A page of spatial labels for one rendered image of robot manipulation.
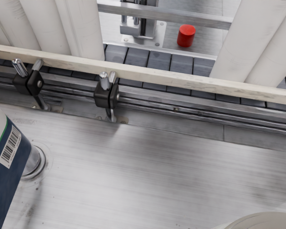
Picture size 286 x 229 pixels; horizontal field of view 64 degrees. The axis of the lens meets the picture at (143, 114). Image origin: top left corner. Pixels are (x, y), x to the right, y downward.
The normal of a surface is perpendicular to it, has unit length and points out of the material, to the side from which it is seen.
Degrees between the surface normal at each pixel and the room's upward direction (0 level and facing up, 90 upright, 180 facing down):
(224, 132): 0
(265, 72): 90
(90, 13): 90
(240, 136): 0
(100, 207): 0
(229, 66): 90
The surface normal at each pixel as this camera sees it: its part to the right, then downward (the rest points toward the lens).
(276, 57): -0.59, 0.68
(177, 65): 0.04, -0.52
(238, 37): -0.78, 0.52
